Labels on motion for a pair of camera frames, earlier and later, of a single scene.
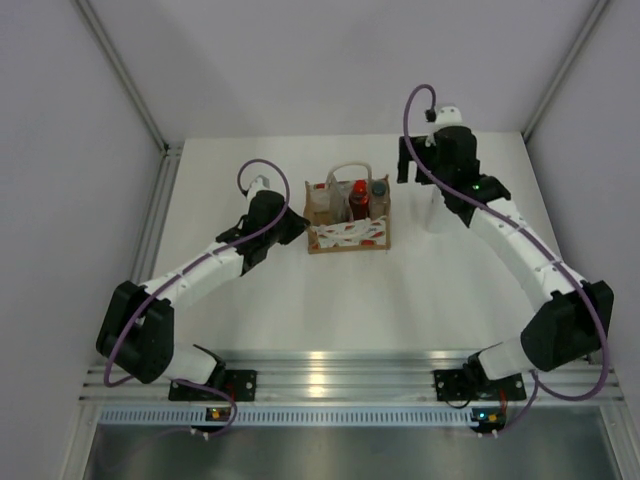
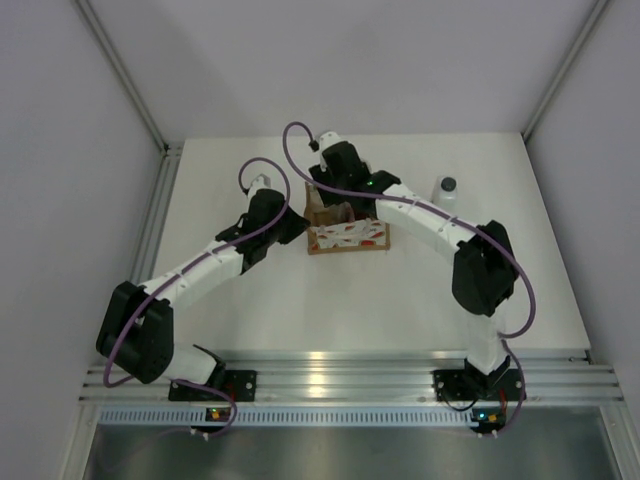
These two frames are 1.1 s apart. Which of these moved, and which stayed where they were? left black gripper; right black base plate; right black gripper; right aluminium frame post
Moved: right black gripper
Stayed: right aluminium frame post; right black base plate; left black gripper
